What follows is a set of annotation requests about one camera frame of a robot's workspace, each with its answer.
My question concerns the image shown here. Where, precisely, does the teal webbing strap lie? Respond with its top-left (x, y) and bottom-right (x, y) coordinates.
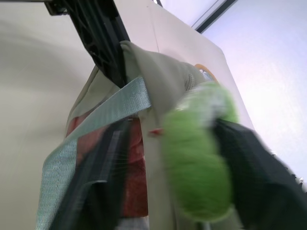
top-left (35, 76), bottom-right (152, 230)

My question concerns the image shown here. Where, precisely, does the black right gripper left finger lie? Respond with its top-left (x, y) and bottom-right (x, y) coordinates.
top-left (49, 120), bottom-right (133, 230)

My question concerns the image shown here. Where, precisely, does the orange rimmed tape roll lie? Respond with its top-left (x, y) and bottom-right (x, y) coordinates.
top-left (193, 63), bottom-right (219, 83)

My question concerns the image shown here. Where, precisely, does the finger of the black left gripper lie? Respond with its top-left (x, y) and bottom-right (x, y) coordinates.
top-left (61, 0), bottom-right (131, 87)

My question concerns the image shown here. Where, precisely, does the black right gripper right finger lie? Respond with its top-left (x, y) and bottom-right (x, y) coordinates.
top-left (214, 119), bottom-right (307, 230)

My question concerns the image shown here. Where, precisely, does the green plush keychain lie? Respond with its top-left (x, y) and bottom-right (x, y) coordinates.
top-left (160, 81), bottom-right (240, 223)

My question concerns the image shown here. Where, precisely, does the pale green fabric pouch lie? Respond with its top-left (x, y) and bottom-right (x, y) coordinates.
top-left (64, 40), bottom-right (242, 230)

